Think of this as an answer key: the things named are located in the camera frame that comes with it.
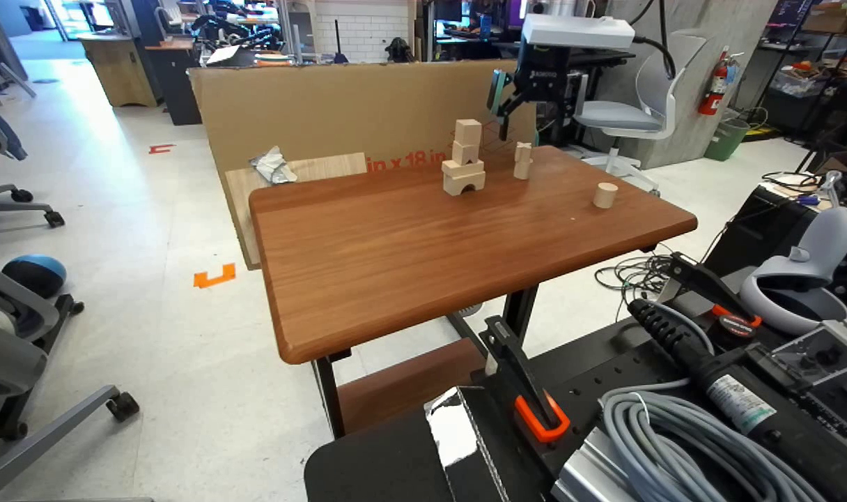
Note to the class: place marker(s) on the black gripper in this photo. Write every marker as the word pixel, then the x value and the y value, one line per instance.
pixel 538 73

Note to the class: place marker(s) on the grey chair with castors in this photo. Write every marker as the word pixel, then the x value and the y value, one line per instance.
pixel 14 371

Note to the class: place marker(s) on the large cardboard box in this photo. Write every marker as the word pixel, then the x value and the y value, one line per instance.
pixel 331 113

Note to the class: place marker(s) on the wooden arch block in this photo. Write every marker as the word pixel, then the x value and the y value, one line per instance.
pixel 464 178

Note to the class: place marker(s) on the wooden cube block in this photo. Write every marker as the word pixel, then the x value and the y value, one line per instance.
pixel 470 136

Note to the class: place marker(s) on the white VR controller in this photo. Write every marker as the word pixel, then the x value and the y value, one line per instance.
pixel 800 275

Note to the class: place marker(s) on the black table leg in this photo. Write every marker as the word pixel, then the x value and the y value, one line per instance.
pixel 519 316
pixel 331 394

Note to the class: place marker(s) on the flower shaped wooden block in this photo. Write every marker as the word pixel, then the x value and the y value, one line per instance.
pixel 521 152

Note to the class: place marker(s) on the teal object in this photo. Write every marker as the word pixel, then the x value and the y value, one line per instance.
pixel 496 91

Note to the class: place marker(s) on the wide wooden cylinder block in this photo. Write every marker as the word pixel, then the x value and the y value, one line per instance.
pixel 606 196

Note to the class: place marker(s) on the crumpled white paper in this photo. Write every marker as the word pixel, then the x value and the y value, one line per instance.
pixel 273 165

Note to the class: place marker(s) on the red fire extinguisher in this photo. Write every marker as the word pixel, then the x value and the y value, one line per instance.
pixel 714 85

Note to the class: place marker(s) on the white swivel chair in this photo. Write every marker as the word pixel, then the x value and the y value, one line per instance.
pixel 627 108

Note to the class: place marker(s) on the black clamp with orange grip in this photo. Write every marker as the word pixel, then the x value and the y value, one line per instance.
pixel 719 297
pixel 530 391

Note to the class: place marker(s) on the slim wooden cylinder block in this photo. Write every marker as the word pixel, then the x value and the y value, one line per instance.
pixel 521 171

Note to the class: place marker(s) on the small wooden block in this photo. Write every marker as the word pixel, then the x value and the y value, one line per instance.
pixel 464 155

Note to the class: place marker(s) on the dark office chair base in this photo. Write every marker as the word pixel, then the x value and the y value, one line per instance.
pixel 6 157

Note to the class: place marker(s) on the wooden lower shelf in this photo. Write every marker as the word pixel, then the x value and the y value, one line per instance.
pixel 406 387

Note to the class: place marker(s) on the green bin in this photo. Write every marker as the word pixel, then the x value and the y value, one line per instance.
pixel 726 136

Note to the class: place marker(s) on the clear plastic box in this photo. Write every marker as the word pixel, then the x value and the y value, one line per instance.
pixel 824 352

